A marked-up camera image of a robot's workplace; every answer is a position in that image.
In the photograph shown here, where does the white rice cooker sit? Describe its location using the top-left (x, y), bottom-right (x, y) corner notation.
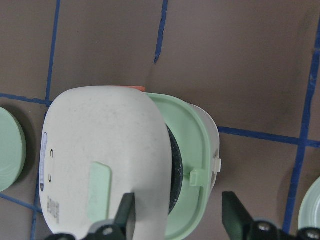
top-left (39, 86), bottom-right (222, 240)

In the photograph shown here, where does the green plate near left arm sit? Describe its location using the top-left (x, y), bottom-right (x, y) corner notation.
top-left (0, 107), bottom-right (27, 191)

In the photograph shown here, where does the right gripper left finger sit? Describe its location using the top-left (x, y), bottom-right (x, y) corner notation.
top-left (114, 193), bottom-right (136, 232)

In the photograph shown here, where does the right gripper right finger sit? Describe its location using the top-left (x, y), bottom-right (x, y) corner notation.
top-left (222, 191), bottom-right (254, 240)

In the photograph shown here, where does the green plate near right arm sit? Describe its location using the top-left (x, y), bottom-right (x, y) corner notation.
top-left (298, 178), bottom-right (320, 230)

